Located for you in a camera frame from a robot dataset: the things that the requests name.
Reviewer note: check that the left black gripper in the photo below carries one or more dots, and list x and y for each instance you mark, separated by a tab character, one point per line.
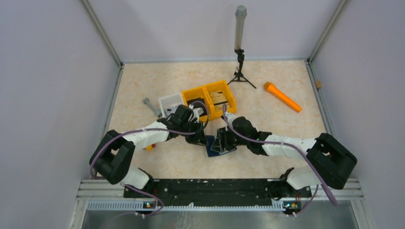
199	138

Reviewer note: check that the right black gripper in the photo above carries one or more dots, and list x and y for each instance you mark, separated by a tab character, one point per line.
221	141

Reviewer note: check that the blue leather card holder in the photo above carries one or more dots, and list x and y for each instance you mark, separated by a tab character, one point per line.
209	148

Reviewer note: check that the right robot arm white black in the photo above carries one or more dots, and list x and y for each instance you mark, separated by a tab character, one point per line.
328	163

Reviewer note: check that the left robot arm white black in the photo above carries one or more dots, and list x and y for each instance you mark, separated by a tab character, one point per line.
112	158

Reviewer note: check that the black object in bin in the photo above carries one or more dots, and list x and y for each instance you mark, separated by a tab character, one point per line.
197	102

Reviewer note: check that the wooden blocks in bin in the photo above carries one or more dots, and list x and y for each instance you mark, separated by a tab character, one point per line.
218	99

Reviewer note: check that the yellow plastic bin left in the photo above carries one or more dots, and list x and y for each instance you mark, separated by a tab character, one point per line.
198	96

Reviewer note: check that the yellow plastic bin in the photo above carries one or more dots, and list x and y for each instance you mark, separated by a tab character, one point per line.
216	87
198	96

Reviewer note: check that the white plastic bin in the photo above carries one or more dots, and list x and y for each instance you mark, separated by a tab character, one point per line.
169	103

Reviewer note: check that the small orange red toy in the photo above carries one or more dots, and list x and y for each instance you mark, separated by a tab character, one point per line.
150	147

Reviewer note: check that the yellow plastic bin right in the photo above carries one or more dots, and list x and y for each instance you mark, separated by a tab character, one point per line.
216	87

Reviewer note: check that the grey plastic bolt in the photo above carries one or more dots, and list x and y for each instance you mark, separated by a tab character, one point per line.
155	110

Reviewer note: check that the black tripod stand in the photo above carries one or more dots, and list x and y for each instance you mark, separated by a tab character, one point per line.
238	74

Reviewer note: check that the grey microphone on stand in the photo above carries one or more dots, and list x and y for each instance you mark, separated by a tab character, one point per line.
240	15

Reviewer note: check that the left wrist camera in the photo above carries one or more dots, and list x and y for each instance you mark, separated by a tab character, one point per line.
196	113

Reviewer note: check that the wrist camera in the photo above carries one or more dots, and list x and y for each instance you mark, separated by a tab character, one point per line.
196	113
229	118

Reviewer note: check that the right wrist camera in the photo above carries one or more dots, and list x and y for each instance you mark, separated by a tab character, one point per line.
229	118

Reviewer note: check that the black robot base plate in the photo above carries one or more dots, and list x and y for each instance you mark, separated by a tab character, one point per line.
220	192

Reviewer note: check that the white cable duct strip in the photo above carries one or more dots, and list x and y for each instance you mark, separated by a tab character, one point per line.
141	206

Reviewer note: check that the small wooden piece on rail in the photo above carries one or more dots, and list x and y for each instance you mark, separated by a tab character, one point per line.
317	84

